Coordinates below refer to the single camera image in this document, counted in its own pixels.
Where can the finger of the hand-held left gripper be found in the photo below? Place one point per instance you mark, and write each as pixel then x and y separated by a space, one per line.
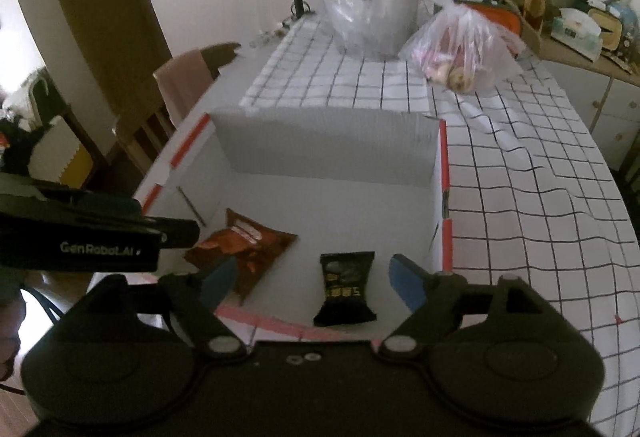
pixel 175 232

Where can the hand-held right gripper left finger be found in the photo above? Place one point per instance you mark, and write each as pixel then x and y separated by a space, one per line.
pixel 219 278

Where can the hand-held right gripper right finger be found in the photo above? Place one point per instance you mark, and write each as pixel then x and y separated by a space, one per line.
pixel 406 281

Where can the brown snack packet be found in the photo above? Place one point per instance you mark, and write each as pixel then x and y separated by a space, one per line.
pixel 250 247

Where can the black snack packet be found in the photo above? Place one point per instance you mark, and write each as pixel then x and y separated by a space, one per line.
pixel 345 289

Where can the red cardboard box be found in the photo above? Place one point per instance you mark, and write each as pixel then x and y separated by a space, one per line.
pixel 325 212

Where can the yellow white bag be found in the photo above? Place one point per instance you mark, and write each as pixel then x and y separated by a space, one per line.
pixel 75 162

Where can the wooden chair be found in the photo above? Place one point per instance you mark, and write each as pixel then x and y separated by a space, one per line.
pixel 145 132

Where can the checked white tablecloth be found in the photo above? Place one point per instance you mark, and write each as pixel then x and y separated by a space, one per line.
pixel 525 167

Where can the plastic bag with pink packets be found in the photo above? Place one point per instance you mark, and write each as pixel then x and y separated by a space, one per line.
pixel 460 52

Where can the clear plastic bag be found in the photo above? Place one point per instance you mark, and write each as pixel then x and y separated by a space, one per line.
pixel 365 17

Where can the pale wooden cabinet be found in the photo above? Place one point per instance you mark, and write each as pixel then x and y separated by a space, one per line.
pixel 610 107

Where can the orange box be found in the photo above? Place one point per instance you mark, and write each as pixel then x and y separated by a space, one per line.
pixel 495 17

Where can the teal tissue box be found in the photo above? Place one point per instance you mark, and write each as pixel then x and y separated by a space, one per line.
pixel 575 29

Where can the amber glass bottle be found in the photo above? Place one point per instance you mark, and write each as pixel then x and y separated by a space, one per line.
pixel 535 2

